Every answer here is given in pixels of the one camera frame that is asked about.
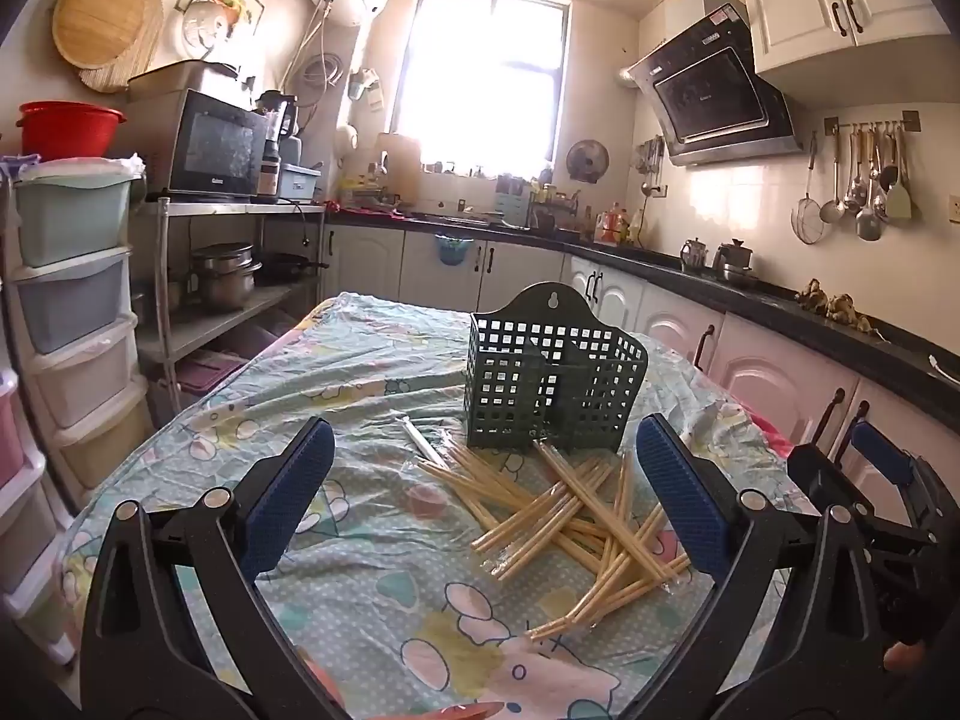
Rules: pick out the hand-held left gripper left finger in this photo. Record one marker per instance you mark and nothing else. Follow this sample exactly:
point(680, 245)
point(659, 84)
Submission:
point(289, 495)

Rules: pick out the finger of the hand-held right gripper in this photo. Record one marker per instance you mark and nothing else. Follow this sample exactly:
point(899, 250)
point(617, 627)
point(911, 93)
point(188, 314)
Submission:
point(814, 472)
point(881, 454)

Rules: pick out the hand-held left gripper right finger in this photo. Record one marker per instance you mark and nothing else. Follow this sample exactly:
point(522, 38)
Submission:
point(682, 487)

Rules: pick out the pile of wooden chopsticks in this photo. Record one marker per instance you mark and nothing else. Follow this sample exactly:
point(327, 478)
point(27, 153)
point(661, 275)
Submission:
point(570, 510)

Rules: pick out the thin white stick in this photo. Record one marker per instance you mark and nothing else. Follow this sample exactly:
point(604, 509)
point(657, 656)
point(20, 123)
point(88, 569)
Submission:
point(424, 442)

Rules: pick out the green plastic utensil basket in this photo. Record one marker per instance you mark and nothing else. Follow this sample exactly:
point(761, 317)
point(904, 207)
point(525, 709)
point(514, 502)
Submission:
point(525, 390)

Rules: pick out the person's right hand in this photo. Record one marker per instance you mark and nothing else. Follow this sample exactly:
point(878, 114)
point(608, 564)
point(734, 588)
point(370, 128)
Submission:
point(904, 656)

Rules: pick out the person's left hand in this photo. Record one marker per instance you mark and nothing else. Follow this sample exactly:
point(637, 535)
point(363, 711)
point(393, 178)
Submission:
point(322, 694)

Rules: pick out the pink cloth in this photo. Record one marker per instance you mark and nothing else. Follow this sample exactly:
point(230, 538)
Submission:
point(765, 435)

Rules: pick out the cartoon printed tablecloth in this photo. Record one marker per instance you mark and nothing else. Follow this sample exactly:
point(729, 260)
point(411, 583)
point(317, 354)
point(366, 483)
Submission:
point(360, 600)

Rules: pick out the white lower cabinets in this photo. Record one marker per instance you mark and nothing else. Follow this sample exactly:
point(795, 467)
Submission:
point(750, 360)

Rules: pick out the white cabinets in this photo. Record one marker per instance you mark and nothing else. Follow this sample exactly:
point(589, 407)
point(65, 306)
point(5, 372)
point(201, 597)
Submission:
point(750, 360)
point(825, 0)

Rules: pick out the purple storage box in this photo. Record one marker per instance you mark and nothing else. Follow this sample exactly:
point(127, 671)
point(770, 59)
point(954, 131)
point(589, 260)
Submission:
point(206, 375)

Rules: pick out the ginger roots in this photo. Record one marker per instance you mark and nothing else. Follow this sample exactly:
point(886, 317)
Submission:
point(832, 304)

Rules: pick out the black countertop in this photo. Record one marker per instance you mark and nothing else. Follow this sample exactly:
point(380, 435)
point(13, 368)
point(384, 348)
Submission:
point(787, 307)

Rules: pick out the stacked steel pots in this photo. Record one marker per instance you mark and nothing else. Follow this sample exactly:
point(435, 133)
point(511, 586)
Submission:
point(225, 277)

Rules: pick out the large steel spoon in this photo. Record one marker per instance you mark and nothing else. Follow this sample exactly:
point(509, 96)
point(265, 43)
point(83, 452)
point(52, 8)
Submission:
point(868, 226)

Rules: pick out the black frying pan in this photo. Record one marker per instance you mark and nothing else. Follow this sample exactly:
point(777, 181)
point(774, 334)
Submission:
point(285, 266)

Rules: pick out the small steel teapot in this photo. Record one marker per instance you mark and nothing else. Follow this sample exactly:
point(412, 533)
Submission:
point(695, 255)

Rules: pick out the steel ladle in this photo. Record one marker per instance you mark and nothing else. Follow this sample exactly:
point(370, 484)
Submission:
point(830, 211)

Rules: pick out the green spatula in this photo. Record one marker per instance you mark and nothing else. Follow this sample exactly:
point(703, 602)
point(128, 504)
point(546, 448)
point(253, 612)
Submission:
point(898, 206)

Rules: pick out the pink plastic drawer tower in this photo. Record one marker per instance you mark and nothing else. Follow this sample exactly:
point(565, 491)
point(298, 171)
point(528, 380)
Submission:
point(22, 540)

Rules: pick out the red and yellow seasoning bottles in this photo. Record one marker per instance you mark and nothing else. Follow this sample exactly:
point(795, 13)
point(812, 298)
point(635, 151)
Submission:
point(619, 225)

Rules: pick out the red cloth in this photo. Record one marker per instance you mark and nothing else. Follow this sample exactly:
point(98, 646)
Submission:
point(360, 210)

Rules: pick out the metal shelf rack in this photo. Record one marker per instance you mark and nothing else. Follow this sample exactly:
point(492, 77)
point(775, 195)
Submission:
point(225, 208)

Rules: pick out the blue hanging bin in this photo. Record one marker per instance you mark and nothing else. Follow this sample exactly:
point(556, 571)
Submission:
point(454, 251)

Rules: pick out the pastel plastic drawer tower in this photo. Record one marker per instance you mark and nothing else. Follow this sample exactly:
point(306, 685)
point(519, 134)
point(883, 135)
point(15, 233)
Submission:
point(71, 292)

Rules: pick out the black dish rack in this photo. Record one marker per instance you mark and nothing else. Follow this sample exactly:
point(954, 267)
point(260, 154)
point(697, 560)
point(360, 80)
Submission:
point(555, 210)

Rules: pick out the blue plastic box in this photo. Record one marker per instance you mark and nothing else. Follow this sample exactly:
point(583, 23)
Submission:
point(300, 181)

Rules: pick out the teal knife block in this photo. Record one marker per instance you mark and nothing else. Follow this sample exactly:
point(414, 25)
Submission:
point(510, 202)

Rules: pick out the small round fan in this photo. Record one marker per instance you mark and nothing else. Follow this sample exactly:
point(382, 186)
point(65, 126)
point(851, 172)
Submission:
point(586, 161)

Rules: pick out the beige cutting board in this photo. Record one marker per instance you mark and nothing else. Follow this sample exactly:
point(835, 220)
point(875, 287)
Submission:
point(401, 165)

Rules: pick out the white jug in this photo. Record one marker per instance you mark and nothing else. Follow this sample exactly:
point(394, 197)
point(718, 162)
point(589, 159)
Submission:
point(346, 141)

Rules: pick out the black microwave oven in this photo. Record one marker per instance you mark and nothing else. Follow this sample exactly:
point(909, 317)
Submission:
point(217, 142)

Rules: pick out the dark blender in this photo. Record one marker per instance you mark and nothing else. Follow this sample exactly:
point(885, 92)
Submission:
point(274, 127)

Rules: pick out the black range hood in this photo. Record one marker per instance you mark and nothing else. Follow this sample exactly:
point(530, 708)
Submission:
point(712, 90)

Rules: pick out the red plastic basin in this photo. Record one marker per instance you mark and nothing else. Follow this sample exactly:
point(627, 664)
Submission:
point(67, 127)

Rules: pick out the steel tray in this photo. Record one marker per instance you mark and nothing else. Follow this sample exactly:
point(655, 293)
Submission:
point(180, 79)

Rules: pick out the window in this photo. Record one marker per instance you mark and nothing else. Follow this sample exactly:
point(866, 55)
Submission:
point(480, 82)

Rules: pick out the white upper cabinets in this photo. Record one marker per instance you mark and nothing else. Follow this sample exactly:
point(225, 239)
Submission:
point(825, 0)

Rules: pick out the white plastic strainer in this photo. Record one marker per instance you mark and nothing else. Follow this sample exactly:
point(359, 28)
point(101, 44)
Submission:
point(206, 30)

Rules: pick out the wall socket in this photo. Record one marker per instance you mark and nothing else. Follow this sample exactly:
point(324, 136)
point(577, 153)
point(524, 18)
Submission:
point(954, 210)

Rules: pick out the wall utensil rail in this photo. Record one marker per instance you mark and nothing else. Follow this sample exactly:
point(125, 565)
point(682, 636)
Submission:
point(831, 125)

